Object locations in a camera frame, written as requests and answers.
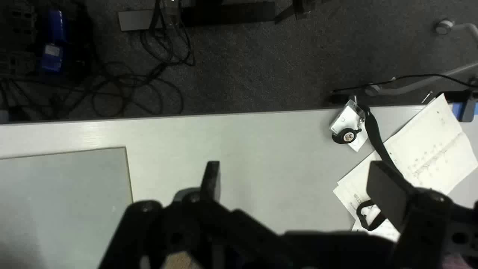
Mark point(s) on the small white round device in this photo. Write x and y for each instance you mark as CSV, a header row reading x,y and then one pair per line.
x,y
343,120

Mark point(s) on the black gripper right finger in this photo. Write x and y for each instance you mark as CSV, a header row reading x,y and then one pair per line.
x,y
388,192

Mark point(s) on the blue table clamp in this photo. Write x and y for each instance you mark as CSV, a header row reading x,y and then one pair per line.
x,y
464,107

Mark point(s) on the grey table mat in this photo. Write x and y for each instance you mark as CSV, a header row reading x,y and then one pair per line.
x,y
59,204

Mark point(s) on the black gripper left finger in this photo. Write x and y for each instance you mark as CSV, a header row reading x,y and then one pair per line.
x,y
210,180

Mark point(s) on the white printed paper sheet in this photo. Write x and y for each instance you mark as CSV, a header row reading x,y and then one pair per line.
x,y
433,144

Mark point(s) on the blue box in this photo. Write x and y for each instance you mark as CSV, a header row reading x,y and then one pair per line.
x,y
52,43

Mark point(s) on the small black round device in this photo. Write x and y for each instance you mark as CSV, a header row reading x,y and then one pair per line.
x,y
345,135

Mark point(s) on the white round knob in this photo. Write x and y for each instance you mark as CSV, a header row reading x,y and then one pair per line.
x,y
443,26

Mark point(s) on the grey flat box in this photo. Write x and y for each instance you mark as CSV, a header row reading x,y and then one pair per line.
x,y
134,20

